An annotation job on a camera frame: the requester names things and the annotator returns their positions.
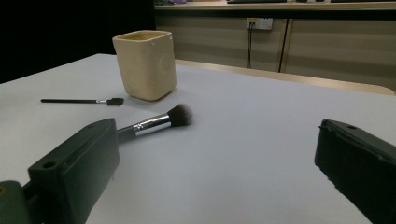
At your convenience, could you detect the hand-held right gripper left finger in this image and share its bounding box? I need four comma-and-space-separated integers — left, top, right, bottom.
27, 117, 120, 224

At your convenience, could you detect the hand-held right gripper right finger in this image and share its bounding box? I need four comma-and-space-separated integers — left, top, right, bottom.
314, 119, 396, 224

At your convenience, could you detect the thin black makeup brush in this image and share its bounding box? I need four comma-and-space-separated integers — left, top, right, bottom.
40, 97, 125, 106

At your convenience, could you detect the large fluffy makeup brush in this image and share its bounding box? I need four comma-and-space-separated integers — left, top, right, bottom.
116, 103, 194, 144

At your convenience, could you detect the beige square cup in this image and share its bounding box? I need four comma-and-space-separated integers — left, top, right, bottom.
111, 29, 177, 102

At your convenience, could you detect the beige panelled desk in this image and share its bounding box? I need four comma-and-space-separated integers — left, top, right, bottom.
154, 0, 396, 91

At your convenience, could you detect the white table mat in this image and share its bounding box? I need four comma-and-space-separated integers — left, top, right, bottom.
0, 53, 396, 224

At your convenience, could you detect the black wall cable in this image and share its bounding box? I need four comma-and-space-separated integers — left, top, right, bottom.
247, 27, 253, 69

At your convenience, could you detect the white wall socket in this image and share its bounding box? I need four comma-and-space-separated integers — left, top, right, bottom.
246, 17, 274, 31

